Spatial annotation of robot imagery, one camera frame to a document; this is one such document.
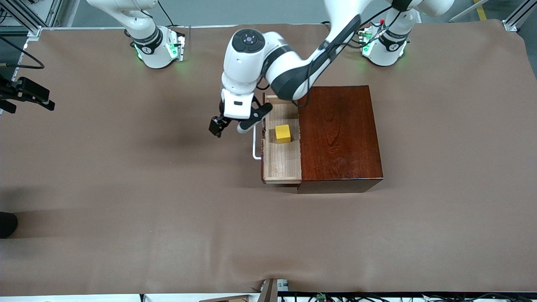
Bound yellow wooden block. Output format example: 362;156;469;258
275;124;292;144

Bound wooden drawer with white handle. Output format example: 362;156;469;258
253;94;303;185

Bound brown table cloth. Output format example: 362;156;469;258
0;19;537;295

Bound dark brown wooden cabinet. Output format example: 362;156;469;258
297;85;384;194

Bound black ribbed round object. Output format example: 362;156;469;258
0;212;18;239

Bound brown cardboard piece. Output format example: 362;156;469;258
199;295;250;302

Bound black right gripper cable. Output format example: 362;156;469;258
0;36;45;70

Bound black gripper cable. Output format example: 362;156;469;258
0;36;45;70
305;6;405;99

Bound aluminium frame profile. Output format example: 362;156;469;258
50;0;80;28
0;0;42;37
503;0;537;32

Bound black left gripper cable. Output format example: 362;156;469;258
305;6;405;99

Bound black right arm base cable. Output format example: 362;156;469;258
157;0;177;27

